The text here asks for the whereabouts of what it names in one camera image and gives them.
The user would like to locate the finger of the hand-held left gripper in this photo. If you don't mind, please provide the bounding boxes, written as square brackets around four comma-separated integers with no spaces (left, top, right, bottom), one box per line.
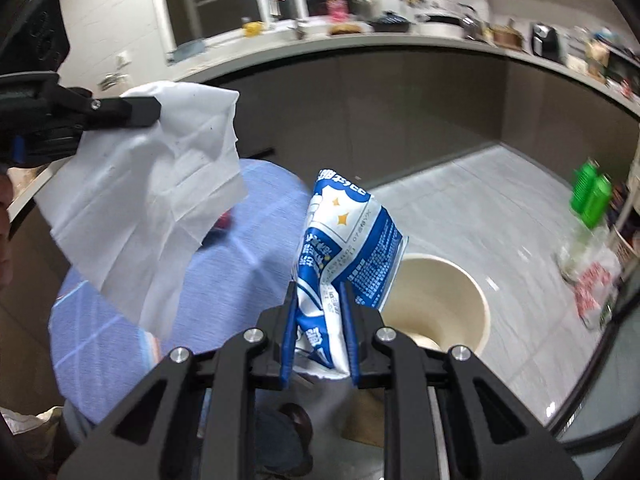
[81,95,163,131]

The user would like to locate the green bottle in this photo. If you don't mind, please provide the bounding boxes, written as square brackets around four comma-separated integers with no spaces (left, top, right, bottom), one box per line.
[582,174,613,228]
[570,159,601,221]

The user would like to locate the person's blue jeans leg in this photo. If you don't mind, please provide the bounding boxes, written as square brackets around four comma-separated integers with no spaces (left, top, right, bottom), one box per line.
[255,405,311,477]

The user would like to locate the round blue checked table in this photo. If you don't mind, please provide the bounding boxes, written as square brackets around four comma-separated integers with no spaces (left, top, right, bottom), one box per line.
[48,158,321,426]

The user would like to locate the red white plastic bag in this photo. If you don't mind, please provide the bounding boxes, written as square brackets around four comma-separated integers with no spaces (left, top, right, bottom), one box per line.
[572,260,621,331]

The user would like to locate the white paper tissue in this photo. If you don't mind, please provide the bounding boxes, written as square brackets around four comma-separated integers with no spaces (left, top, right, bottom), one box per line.
[34,80,249,339]

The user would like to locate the blue white snack packet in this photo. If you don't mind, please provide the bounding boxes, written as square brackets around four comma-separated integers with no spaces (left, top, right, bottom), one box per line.
[290,166,408,380]

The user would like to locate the dark blue pot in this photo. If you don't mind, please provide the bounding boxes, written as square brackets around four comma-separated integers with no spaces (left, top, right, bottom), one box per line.
[370,10,413,31]

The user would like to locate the white rice cooker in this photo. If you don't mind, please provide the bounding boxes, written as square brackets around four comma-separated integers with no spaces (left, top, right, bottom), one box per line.
[417,10,468,28]

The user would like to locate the green capped bottles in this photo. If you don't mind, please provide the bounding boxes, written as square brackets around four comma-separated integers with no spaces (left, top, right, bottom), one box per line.
[555,225,621,281]

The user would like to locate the black air fryer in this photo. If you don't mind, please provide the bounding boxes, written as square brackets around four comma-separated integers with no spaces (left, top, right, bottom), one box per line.
[531,22,560,61]

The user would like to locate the dark brown shoe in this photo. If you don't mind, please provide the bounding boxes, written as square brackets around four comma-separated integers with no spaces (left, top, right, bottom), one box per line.
[280,402,313,441]

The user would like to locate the dark window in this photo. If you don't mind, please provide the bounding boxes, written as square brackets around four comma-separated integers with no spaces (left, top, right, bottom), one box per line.
[160,0,386,48]

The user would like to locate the metal kettle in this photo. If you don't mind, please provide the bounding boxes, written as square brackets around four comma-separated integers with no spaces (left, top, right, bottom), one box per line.
[460,15,488,41]

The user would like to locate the grey kitchen counter cabinet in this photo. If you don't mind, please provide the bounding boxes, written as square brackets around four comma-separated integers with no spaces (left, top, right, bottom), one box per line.
[10,30,640,241]

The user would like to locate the brown pot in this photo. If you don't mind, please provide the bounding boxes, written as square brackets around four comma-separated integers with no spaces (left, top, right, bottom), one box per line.
[492,20,525,48]

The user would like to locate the white crumpled cloth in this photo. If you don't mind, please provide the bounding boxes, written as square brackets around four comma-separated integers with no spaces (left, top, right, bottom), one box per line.
[0,406,64,437]

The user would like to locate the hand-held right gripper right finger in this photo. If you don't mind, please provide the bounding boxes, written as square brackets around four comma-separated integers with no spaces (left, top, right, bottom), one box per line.
[340,281,583,480]

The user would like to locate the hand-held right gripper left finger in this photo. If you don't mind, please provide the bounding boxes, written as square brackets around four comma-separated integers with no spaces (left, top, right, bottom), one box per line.
[57,281,301,480]

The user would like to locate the beige round bin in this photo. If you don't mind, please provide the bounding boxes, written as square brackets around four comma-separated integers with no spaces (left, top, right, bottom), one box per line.
[377,252,491,361]

